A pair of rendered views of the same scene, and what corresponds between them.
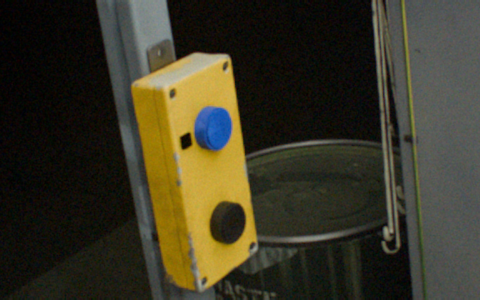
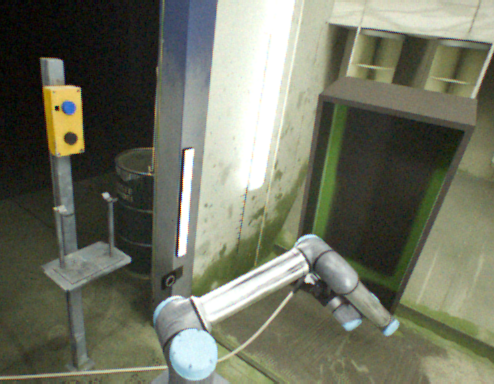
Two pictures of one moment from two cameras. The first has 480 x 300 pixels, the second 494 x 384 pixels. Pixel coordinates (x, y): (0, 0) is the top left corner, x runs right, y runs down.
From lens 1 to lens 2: 56 cm
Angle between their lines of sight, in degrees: 9
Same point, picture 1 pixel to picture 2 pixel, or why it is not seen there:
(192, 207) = (57, 129)
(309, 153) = not seen: hidden behind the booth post
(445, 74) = (168, 120)
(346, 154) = not seen: hidden behind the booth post
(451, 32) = (170, 107)
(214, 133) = (67, 108)
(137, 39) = (49, 74)
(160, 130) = (49, 102)
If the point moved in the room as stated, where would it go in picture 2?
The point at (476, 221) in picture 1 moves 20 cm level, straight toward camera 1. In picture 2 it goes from (171, 168) to (156, 182)
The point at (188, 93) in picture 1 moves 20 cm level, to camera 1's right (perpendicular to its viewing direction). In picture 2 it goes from (60, 94) to (116, 100)
